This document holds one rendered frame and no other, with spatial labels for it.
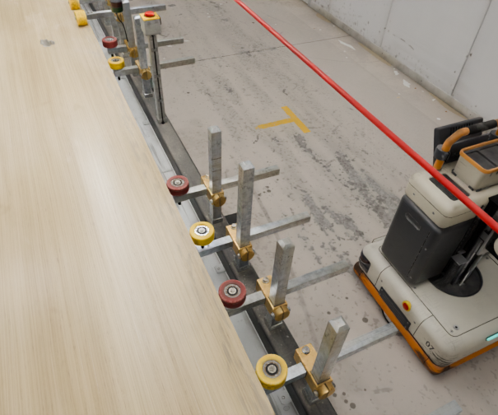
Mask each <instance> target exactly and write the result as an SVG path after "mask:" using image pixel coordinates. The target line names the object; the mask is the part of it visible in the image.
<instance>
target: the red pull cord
mask: <svg viewBox="0 0 498 415"><path fill-rule="evenodd" d="M234 1H235V2H237V3H238V4H239V5H240V6H241V7H242V8H243V9H245V10H246V11H247V13H248V14H250V15H251V16H252V17H253V18H254V19H255V20H256V21H258V22H259V23H260V24H261V25H262V26H263V27H264V28H266V29H267V30H268V31H269V32H270V33H271V34H272V35H274V36H275V37H276V38H277V39H278V40H280V41H281V42H282V43H283V44H284V45H285V46H286V47H287V48H288V49H289V50H290V51H291V52H292V53H293V54H295V55H296V56H297V57H298V58H299V59H300V60H302V61H303V62H304V63H305V64H306V65H307V66H309V67H310V68H311V69H312V70H313V71H314V72H316V73H317V74H318V75H319V76H320V77H321V78H322V79H324V80H325V81H326V82H327V83H328V84H329V85H330V86H331V87H332V88H333V89H334V90H335V91H336V92H338V93H339V94H340V95H341V96H342V97H343V98H345V99H346V100H347V101H348V102H349V103H350V104H351V105H353V106H354V107H355V108H356V109H357V110H358V111H360V112H361V113H362V114H363V115H364V116H365V117H366V118H367V119H368V120H369V121H370V122H371V123H373V124H374V125H375V126H376V127H377V128H378V129H379V130H381V131H382V132H383V133H384V134H385V135H386V136H387V137H389V138H390V139H391V140H392V141H393V142H394V143H396V144H397V145H398V146H399V147H400V148H401V149H402V150H404V151H405V152H406V153H407V154H408V155H409V156H410V157H411V158H412V159H413V160H414V161H415V162H417V163H418V164H419V165H420V166H421V167H422V168H423V169H425V170H426V171H427V172H428V173H429V174H430V175H432V176H433V177H434V178H435V179H436V180H437V181H439V182H440V183H441V184H442V185H443V186H444V187H445V188H447V190H448V191H450V193H451V194H453V195H454V196H455V197H456V198H457V199H458V200H459V201H461V202H462V203H463V204H464V205H465V206H466V207H468V208H469V209H470V210H471V211H472V212H473V213H475V214H476V215H477V216H478V217H479V218H480V219H481V220H483V221H484V222H485V223H486V224H487V225H488V226H489V227H490V228H491V229H492V230H493V231H494V232H495V233H497V234H498V222H496V221H495V220H494V219H493V218H492V217H490V216H489V215H488V214H487V213H486V212H484V211H483V210H482V209H481V208H480V207H478V206H477V205H476V204H475V203H474V202H473V201H472V200H471V199H470V198H469V197H468V196H466V195H465V194H464V193H463V192H462V191H460V190H459V189H458V188H457V187H456V186H455V185H453V184H452V183H451V182H450V181H449V180H447V179H446V178H445V177H444V176H443V175H442V174H441V173H440V172H439V171H438V170H436V169H435V168H434V167H433V166H432V165H430V164H429V163H428V162H427V161H426V160H424V159H423V158H422V157H421V156H420V155H419V154H417V153H416V152H415V151H414V150H413V149H411V148H410V147H409V146H408V145H407V144H406V143H405V142H404V141H403V140H402V139H401V138H399V137H398V136H397V135H396V134H395V133H393V132H392V131H391V130H390V129H389V128H387V127H386V126H385V125H384V124H383V123H381V122H380V121H379V120H378V119H377V118H376V117H375V116H374V115H373V114H372V113H371V112H369V111H368V110H367V109H366V108H365V107H363V106H362V105H361V104H360V103H359V102H358V101H356V100H355V99H354V98H353V97H352V96H350V95H349V94H348V93H347V92H346V91H344V90H343V89H342V88H341V87H340V86H339V85H338V84H337V83H336V82H335V81H333V80H332V79H331V78H330V77H329V76H328V75H326V74H325V73H324V72H323V71H322V70H320V69H319V68H318V67H317V66H316V65H315V64H313V63H312V62H311V61H310V60H309V59H307V58H306V57H305V56H304V55H303V54H302V53H301V52H300V51H299V50H298V49H296V48H295V47H294V46H293V45H292V44H290V43H289V42H288V41H287V40H286V39H284V38H283V37H282V36H281V35H280V34H279V33H277V32H276V31H275V30H274V29H273V28H272V27H271V26H270V25H269V24H268V23H267V22H265V21H264V20H263V19H262V18H261V17H259V16H258V15H257V14H256V13H255V12H253V11H252V10H251V9H250V8H249V7H247V6H246V5H245V4H244V3H243V2H241V1H240V0H234Z"/></svg>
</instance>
